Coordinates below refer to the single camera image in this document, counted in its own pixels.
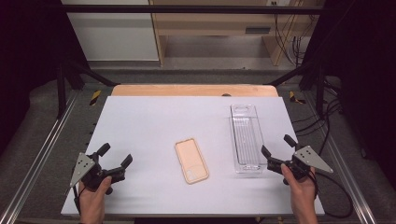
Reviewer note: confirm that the clear plastic storage box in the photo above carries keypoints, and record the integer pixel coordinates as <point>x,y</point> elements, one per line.
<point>247,140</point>

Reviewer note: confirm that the black metal frame stand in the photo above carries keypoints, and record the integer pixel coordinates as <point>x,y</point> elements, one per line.
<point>61,93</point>
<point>319,93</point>

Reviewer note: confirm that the grey panel on desk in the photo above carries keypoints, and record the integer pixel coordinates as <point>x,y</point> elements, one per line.
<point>257,30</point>

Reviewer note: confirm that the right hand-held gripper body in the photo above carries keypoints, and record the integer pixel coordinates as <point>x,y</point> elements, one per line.
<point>306,158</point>

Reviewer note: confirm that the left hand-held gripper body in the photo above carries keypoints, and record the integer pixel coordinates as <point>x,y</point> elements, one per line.
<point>90,174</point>

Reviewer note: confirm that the peach phone case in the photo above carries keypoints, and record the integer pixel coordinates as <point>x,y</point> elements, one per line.
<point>190,160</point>

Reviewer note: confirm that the black curtain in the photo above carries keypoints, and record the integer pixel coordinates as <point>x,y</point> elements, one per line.
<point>28,62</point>
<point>367,77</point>

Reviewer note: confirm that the white cabinet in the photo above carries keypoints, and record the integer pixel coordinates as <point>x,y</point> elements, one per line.
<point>112,37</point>

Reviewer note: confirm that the black horizontal frame bar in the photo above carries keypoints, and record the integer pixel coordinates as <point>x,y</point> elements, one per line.
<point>186,9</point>

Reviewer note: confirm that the aluminium floor rail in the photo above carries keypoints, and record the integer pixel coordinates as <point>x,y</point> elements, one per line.
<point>348,180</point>
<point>34,161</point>

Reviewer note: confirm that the yellow black tape strip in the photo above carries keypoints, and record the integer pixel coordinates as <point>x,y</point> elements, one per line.
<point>95,97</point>
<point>293,97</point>

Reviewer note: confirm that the person's left hand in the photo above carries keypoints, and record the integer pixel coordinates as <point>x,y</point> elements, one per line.
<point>93,202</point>

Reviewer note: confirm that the light wooden desk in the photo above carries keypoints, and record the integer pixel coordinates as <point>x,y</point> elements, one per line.
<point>211,23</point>

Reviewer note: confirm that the person's right hand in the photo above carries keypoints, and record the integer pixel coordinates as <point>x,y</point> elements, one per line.
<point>302,196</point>

